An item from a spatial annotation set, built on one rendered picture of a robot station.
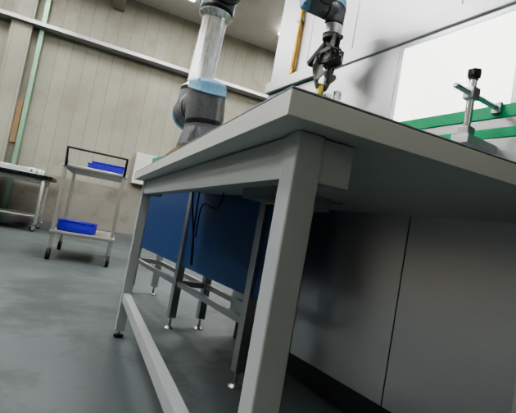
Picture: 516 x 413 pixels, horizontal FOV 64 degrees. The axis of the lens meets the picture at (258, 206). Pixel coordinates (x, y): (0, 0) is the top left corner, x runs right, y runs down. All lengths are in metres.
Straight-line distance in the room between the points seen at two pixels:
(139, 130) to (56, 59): 1.75
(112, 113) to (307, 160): 7.47
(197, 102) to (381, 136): 0.78
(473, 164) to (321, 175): 0.23
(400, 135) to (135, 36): 7.92
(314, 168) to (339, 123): 0.07
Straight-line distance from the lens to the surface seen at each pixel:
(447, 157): 0.63
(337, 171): 0.57
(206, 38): 1.48
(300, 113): 0.49
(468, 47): 1.47
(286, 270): 0.53
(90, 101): 7.97
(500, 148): 1.07
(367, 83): 1.71
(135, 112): 7.99
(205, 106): 1.24
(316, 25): 2.21
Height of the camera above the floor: 0.58
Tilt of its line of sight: 3 degrees up
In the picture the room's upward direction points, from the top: 10 degrees clockwise
